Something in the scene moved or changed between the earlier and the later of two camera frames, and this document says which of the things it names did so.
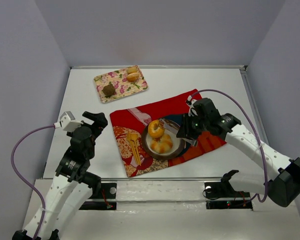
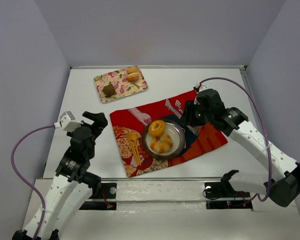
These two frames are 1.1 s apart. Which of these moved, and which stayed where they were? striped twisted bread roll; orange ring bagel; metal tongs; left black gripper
Moved: metal tongs
Stayed: left black gripper; striped twisted bread roll; orange ring bagel
